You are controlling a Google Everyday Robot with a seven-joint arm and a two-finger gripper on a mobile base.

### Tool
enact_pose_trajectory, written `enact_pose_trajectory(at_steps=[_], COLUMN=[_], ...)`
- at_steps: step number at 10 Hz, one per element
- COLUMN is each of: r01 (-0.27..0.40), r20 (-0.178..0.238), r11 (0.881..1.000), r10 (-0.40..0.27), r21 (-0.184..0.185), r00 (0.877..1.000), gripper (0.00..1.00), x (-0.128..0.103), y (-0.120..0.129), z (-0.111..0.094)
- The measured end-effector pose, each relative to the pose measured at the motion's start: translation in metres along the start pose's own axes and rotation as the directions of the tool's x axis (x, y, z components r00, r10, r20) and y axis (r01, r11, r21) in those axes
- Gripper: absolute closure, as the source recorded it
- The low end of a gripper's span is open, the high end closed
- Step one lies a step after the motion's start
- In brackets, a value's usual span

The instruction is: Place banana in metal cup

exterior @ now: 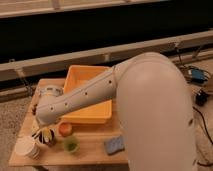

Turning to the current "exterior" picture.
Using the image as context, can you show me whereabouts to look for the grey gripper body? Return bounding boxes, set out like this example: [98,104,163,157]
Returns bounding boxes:
[32,124,55,144]

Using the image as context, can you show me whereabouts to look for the yellow banana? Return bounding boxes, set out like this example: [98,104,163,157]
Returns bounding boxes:
[42,128,52,143]

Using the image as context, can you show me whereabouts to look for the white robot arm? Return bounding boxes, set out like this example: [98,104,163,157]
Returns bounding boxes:
[36,52,197,171]

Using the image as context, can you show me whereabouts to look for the green plastic cup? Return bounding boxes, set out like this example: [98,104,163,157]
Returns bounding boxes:
[63,136,79,154]

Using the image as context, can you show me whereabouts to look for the white stacked bowls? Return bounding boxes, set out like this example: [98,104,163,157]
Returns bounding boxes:
[15,136,40,158]

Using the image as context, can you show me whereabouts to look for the purple toy grapes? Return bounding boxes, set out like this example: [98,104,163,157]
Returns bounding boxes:
[32,104,37,115]

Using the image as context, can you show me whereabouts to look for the orange toy fruit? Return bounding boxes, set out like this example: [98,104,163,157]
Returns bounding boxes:
[58,123,72,137]

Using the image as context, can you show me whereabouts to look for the wooden table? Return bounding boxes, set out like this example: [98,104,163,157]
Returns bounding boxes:
[8,78,129,167]

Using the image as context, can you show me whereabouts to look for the yellow plastic bin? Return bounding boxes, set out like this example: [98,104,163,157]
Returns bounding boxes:
[62,65,112,124]

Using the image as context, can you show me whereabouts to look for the blue sponge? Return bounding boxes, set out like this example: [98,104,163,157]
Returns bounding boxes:
[104,136,125,155]

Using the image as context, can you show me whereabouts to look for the blue device on floor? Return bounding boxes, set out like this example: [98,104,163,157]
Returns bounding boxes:
[181,67,208,84]

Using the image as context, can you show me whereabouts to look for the black cable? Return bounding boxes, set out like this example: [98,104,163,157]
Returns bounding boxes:
[193,106,213,146]

